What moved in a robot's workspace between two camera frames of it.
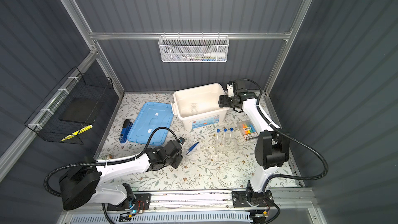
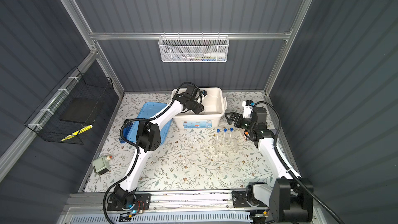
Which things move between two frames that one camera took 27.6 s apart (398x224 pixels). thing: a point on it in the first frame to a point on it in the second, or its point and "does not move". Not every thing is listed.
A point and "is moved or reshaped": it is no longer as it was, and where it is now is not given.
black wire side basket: x=68 y=115 does not move
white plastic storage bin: x=199 y=105 is moved or reshaped
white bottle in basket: x=217 y=54 does not move
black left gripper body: x=175 y=162 to x=195 y=107
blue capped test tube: x=218 y=130 does not move
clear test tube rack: x=225 y=142 does not move
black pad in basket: x=82 y=110 does not move
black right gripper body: x=228 y=102 to x=245 y=123
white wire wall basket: x=193 y=49 does not move
